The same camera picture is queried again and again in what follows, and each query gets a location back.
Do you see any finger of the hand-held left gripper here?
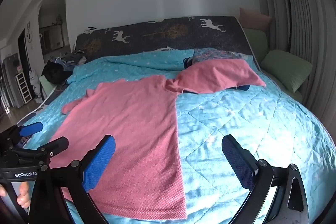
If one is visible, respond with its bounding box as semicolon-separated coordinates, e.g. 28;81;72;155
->
13;136;70;165
0;121;44;152

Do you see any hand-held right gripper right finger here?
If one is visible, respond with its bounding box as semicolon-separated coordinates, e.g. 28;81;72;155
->
221;134;310;224

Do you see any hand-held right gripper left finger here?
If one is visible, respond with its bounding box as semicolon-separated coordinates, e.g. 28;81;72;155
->
28;135;116;224

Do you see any pink shirt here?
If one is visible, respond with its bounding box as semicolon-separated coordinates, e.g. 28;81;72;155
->
49;58;266;220

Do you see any pile of clothes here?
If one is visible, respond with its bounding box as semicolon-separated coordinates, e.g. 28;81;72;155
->
51;49;88;70

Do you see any person's left hand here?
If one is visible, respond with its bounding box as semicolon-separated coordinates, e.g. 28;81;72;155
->
16;181;31;209

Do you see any white rack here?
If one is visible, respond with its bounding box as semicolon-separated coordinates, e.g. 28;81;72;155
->
15;73;32;104

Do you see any white rabbit figure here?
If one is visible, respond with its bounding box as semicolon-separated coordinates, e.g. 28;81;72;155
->
27;70;43;104

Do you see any pale green cushion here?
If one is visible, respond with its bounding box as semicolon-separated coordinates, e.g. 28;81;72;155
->
39;75;57;99

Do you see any light blue quilt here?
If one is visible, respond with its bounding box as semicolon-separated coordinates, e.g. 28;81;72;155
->
25;49;336;224

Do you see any black cloth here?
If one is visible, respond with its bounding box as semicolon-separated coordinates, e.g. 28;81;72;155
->
41;60;71;84

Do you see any light green pillow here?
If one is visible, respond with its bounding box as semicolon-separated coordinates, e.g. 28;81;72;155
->
242;28;269;63
260;49;313;94

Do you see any floral pillow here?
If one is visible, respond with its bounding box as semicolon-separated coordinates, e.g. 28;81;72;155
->
193;47;243;65

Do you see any dark unicorn-print blanket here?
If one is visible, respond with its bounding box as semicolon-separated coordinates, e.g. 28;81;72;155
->
75;15;261;70

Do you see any pale pink cushion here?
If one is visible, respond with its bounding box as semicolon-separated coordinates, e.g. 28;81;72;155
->
239;7;272;31

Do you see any grey curtain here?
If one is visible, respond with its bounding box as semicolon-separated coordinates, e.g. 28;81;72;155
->
248;0;336;121

